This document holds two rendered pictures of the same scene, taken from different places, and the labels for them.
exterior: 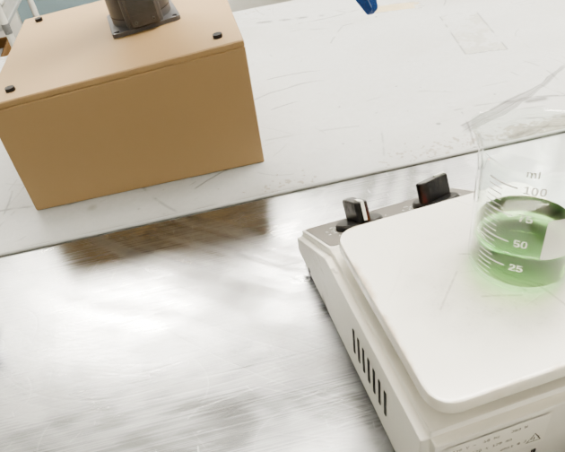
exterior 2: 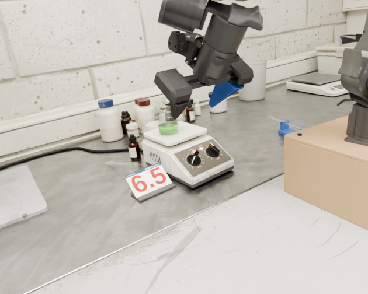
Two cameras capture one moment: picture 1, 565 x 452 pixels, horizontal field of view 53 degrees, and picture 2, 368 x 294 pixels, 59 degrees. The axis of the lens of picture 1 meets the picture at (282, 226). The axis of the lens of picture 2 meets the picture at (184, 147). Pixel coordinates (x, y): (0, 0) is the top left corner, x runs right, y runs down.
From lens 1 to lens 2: 0.97 m
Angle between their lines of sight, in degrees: 115
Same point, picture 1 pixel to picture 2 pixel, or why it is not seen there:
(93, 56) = not seen: hidden behind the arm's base
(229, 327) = (240, 156)
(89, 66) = (340, 123)
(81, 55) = not seen: hidden behind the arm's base
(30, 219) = not seen: hidden behind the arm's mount
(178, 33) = (326, 135)
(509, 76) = (181, 276)
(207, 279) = (258, 160)
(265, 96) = (336, 226)
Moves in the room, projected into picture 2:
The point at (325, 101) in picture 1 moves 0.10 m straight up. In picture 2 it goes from (291, 230) to (292, 175)
